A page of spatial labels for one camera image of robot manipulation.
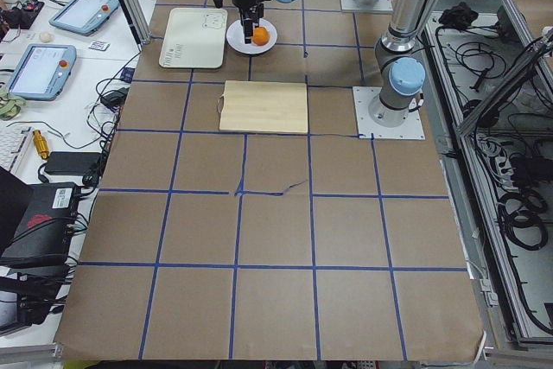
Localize black computer box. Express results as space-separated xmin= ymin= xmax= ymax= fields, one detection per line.
xmin=1 ymin=182 xmax=88 ymax=270

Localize white round plate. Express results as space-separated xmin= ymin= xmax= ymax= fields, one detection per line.
xmin=226 ymin=18 xmax=277 ymax=55

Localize blue teach pendant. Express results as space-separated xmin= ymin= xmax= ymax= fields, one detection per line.
xmin=48 ymin=0 xmax=119 ymax=35
xmin=8 ymin=44 xmax=77 ymax=101

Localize near blue teach pendant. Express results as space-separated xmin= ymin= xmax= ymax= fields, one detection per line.
xmin=8 ymin=44 xmax=77 ymax=101

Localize brass cylinder tool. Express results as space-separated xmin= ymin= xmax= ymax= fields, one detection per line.
xmin=33 ymin=130 xmax=50 ymax=160

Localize orange fruit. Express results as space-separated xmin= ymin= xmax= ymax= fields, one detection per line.
xmin=251 ymin=26 xmax=270 ymax=46

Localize bamboo cutting board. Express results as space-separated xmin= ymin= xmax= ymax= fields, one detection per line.
xmin=219 ymin=80 xmax=308 ymax=134

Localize far blue teach pendant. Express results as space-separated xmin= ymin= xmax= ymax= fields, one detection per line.
xmin=48 ymin=0 xmax=119 ymax=35

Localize cream bear tray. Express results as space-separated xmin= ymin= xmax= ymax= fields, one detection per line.
xmin=159 ymin=8 xmax=227 ymax=69

